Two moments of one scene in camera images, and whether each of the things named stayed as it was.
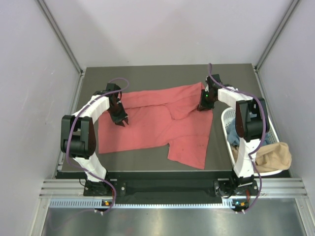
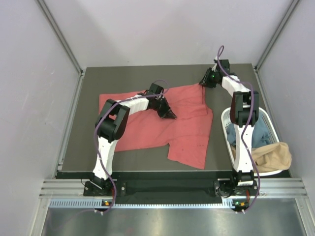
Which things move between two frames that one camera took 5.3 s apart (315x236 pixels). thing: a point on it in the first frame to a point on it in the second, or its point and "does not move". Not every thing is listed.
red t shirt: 166,115 does not move
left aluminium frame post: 61,34 does not move
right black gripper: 203,103 to 204,81
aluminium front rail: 270,187 does not move
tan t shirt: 268,157 does not move
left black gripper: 122,116 to 167,113
